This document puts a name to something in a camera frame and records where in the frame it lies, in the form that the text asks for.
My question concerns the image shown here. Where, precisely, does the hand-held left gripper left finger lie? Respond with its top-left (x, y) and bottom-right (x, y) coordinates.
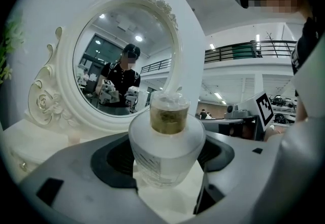
top-left (19, 131), bottom-right (204, 224)

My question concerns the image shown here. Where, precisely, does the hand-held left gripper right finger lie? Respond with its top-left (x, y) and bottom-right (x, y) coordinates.
top-left (194, 130), bottom-right (282, 224)

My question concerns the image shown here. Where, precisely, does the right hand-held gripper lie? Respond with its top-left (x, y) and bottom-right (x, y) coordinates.
top-left (200, 92), bottom-right (276, 142)

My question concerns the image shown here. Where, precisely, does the white dressing table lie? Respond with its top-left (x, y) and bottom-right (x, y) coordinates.
top-left (0, 117), bottom-right (204, 217)

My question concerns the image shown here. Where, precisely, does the metal storage rack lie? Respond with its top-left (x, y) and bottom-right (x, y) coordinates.
top-left (269, 94), bottom-right (299, 123)

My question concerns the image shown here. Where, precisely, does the black metal balcony railing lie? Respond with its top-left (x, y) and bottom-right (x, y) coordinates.
top-left (204, 40), bottom-right (298, 64)

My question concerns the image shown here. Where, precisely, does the green container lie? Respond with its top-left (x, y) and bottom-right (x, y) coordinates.
top-left (232, 46), bottom-right (255, 60)

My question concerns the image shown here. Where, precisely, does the oval white carved mirror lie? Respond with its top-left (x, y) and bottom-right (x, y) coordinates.
top-left (24, 0), bottom-right (184, 143)

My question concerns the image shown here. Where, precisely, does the person's black buttoned shirt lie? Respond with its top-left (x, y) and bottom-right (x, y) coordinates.
top-left (290, 16), bottom-right (325, 77)

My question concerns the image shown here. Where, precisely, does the white flower bouquet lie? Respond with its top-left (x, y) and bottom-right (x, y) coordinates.
top-left (0, 18), bottom-right (26, 84)

